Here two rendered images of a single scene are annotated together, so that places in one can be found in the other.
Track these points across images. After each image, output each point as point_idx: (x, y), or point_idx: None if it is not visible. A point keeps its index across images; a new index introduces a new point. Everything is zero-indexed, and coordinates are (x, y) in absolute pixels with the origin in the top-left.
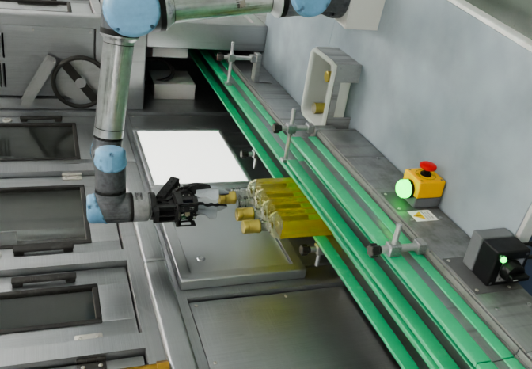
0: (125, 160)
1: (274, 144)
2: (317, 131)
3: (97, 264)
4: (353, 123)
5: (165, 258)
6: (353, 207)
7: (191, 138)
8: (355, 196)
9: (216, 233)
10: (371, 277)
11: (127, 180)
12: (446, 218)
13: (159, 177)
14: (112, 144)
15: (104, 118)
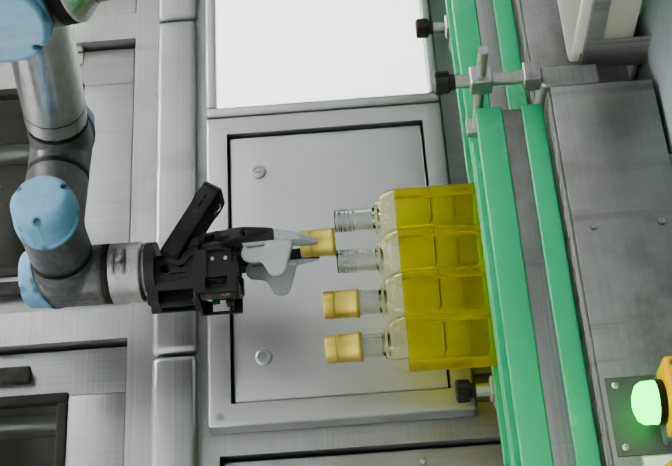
0: (72, 219)
1: (470, 57)
2: (547, 92)
3: (73, 343)
4: (653, 56)
5: (202, 337)
6: (527, 415)
7: None
8: (549, 369)
9: (314, 276)
10: None
11: (162, 91)
12: None
13: (231, 82)
14: (60, 148)
15: (32, 107)
